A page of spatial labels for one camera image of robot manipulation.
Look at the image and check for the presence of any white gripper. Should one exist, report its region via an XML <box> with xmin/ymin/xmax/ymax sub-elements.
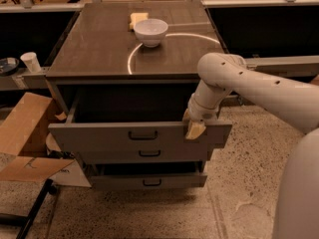
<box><xmin>182</xmin><ymin>105</ymin><xmax>218</xmax><ymax>140</ymax></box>

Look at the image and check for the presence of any white plate in box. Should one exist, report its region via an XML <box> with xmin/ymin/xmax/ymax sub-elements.
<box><xmin>46</xmin><ymin>133</ymin><xmax>62</xmax><ymax>152</ymax></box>

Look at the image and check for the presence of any grey drawer cabinet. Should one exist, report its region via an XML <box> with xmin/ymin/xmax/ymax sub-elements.
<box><xmin>47</xmin><ymin>1</ymin><xmax>221</xmax><ymax>188</ymax></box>

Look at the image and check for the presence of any grey bottom drawer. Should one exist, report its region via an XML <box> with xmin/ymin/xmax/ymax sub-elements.
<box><xmin>91</xmin><ymin>172</ymin><xmax>207</xmax><ymax>190</ymax></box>

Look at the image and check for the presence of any black metal stand leg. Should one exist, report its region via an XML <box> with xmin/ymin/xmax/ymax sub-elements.
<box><xmin>0</xmin><ymin>179</ymin><xmax>58</xmax><ymax>239</ymax></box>

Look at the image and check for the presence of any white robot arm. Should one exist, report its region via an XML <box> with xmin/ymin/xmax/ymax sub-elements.
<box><xmin>183</xmin><ymin>53</ymin><xmax>319</xmax><ymax>239</ymax></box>

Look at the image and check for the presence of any grey top drawer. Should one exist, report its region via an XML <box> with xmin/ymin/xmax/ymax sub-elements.
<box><xmin>49</xmin><ymin>93</ymin><xmax>232</xmax><ymax>154</ymax></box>

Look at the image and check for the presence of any brown cardboard box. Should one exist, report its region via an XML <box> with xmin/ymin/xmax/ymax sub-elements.
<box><xmin>0</xmin><ymin>93</ymin><xmax>74</xmax><ymax>182</ymax></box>

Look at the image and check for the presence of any white ceramic bowl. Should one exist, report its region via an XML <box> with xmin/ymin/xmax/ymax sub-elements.
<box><xmin>134</xmin><ymin>19</ymin><xmax>168</xmax><ymax>48</ymax></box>

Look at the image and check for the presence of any grey drawer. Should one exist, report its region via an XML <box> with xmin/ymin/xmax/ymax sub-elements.
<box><xmin>91</xmin><ymin>172</ymin><xmax>207</xmax><ymax>190</ymax></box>
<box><xmin>49</xmin><ymin>93</ymin><xmax>232</xmax><ymax>154</ymax></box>
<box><xmin>80</xmin><ymin>142</ymin><xmax>213</xmax><ymax>164</ymax></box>

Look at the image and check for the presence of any yellow sponge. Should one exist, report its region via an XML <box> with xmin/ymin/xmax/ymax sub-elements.
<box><xmin>130</xmin><ymin>13</ymin><xmax>149</xmax><ymax>30</ymax></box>

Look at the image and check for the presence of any grey middle drawer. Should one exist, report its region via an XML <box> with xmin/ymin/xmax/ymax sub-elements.
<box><xmin>80</xmin><ymin>142</ymin><xmax>213</xmax><ymax>164</ymax></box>

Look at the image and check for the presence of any white paper cup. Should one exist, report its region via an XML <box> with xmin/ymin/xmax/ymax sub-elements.
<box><xmin>20</xmin><ymin>52</ymin><xmax>41</xmax><ymax>73</ymax></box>

